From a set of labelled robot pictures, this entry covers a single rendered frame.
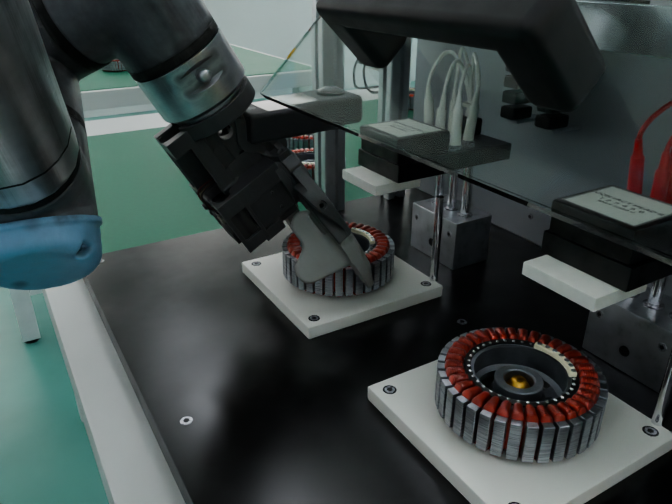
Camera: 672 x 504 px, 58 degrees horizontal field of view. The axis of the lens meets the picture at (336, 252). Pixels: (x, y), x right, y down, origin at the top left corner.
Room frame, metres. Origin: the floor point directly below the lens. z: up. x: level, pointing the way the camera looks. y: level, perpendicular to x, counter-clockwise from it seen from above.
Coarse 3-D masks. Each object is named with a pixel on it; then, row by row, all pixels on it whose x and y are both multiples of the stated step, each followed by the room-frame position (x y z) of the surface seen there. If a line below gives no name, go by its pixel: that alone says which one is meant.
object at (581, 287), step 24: (552, 240) 0.38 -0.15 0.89; (576, 240) 0.37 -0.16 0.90; (600, 240) 0.35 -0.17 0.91; (528, 264) 0.37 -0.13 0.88; (552, 264) 0.37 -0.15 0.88; (576, 264) 0.36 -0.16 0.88; (600, 264) 0.35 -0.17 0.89; (624, 264) 0.34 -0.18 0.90; (648, 264) 0.34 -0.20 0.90; (552, 288) 0.35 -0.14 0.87; (576, 288) 0.34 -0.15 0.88; (600, 288) 0.34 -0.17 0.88; (624, 288) 0.33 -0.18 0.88
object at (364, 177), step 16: (368, 144) 0.58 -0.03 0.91; (368, 160) 0.58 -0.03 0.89; (384, 160) 0.56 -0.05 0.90; (400, 160) 0.54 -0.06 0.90; (352, 176) 0.56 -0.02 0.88; (368, 176) 0.56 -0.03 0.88; (384, 176) 0.56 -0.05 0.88; (400, 176) 0.54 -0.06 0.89; (416, 176) 0.55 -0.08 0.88; (384, 192) 0.54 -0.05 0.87; (448, 192) 0.62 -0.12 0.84; (464, 192) 0.60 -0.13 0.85; (464, 208) 0.60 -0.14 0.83
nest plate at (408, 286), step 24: (264, 264) 0.56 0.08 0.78; (408, 264) 0.56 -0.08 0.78; (264, 288) 0.52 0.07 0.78; (288, 288) 0.51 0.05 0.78; (384, 288) 0.51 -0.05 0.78; (408, 288) 0.51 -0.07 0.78; (432, 288) 0.51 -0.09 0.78; (288, 312) 0.48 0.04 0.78; (312, 312) 0.47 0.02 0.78; (336, 312) 0.47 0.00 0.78; (360, 312) 0.47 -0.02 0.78; (384, 312) 0.48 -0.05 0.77; (312, 336) 0.44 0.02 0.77
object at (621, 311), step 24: (648, 288) 0.44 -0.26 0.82; (600, 312) 0.42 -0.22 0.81; (624, 312) 0.40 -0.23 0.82; (648, 312) 0.40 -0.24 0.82; (600, 336) 0.42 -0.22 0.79; (624, 336) 0.40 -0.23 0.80; (648, 336) 0.38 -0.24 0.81; (624, 360) 0.40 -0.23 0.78; (648, 360) 0.38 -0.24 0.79; (648, 384) 0.38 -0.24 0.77
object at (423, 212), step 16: (416, 208) 0.63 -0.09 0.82; (432, 208) 0.62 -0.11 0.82; (448, 208) 0.62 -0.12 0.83; (416, 224) 0.63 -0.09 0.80; (432, 224) 0.61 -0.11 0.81; (448, 224) 0.58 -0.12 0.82; (464, 224) 0.58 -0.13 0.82; (480, 224) 0.59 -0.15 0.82; (416, 240) 0.63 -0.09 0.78; (432, 240) 0.60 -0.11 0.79; (448, 240) 0.58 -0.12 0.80; (464, 240) 0.58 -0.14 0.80; (480, 240) 0.59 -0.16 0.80; (448, 256) 0.58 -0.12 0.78; (464, 256) 0.58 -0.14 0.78; (480, 256) 0.59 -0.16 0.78
